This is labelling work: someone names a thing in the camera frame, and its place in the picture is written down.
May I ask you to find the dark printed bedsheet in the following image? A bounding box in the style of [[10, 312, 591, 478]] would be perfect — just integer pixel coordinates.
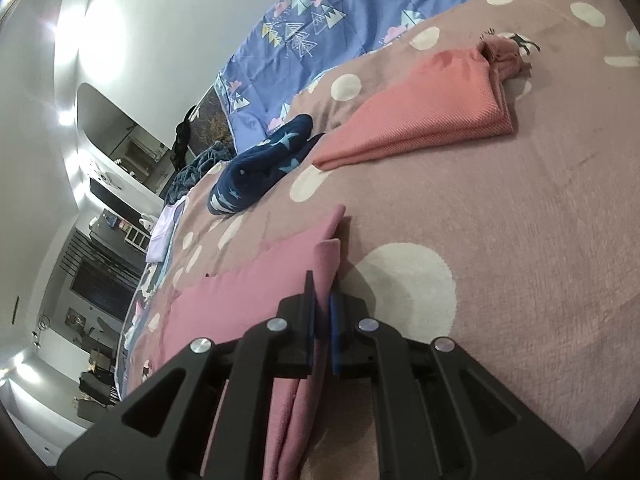
[[132, 255, 173, 306]]

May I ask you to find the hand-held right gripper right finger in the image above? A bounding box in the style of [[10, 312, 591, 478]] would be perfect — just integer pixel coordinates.
[[327, 292, 585, 480]]

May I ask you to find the lavender folded cloth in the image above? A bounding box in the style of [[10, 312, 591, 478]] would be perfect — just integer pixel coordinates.
[[146, 202, 188, 263]]

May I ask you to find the dark teal fluffy blanket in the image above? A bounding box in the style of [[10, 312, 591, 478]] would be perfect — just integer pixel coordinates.
[[161, 141, 236, 206]]

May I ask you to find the pink long-sleeve shirt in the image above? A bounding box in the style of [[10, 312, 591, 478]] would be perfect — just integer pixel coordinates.
[[160, 204, 348, 480]]

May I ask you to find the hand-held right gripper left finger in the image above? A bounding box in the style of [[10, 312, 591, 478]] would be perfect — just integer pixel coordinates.
[[59, 270, 317, 480]]

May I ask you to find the blue tree-print sheet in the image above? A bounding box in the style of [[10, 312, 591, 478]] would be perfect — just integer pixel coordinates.
[[216, 0, 546, 153]]

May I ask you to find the salmon folded garment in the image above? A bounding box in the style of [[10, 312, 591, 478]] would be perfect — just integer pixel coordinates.
[[312, 32, 542, 171]]

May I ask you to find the navy star-print garment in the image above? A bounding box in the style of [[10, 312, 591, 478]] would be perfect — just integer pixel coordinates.
[[207, 114, 326, 217]]

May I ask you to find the dark tree-print headboard panel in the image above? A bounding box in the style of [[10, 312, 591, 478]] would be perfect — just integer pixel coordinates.
[[192, 85, 236, 153]]

